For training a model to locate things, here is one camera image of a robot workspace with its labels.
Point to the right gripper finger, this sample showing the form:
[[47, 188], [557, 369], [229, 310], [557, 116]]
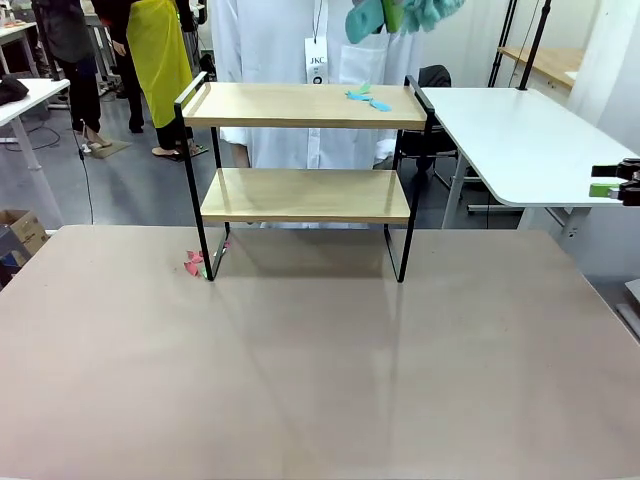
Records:
[[605, 190], [607, 171]]

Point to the teal microfibre duster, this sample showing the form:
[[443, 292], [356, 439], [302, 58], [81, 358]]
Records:
[[362, 22]]

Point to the person's right forearm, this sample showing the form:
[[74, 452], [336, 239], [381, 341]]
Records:
[[242, 156]]

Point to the black office chair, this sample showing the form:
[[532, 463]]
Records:
[[435, 77]]

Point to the long green paper scrap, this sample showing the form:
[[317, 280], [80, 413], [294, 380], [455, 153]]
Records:
[[366, 87]]

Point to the white desk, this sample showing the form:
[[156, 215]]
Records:
[[30, 100], [525, 140]]

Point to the blue paper scrap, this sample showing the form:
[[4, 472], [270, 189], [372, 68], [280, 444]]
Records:
[[381, 105], [357, 95]]

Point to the grey metal stand base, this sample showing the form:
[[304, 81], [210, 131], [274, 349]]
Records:
[[632, 295]]

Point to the black stand pole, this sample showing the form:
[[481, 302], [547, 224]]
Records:
[[523, 86], [503, 45]]

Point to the wooden-top table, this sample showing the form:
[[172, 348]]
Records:
[[550, 60]]

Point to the white hanging fabric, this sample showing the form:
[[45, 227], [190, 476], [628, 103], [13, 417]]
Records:
[[610, 45]]

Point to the person in white shirt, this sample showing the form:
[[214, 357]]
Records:
[[270, 50]]

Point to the mannequin in yellow skirt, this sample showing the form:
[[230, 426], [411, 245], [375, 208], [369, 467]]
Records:
[[160, 65]]

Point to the red paper scrap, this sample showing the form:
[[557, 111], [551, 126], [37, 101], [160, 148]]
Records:
[[194, 256], [192, 270]]

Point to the cardboard floor mat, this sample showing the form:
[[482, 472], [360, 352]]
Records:
[[107, 149]]

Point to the small green paper scrap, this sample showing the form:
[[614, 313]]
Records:
[[204, 273]]

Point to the grey cluttered desk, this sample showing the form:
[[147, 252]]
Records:
[[15, 32]]

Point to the black bag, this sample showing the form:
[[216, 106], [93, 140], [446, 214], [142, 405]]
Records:
[[10, 90]]

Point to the cardboard box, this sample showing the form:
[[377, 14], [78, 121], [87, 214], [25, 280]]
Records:
[[27, 230]]

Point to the dark blue floor object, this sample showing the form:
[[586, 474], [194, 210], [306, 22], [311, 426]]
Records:
[[10, 260]]

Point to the two-tier wooden black-frame shelf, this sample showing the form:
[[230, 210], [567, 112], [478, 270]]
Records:
[[300, 195]]

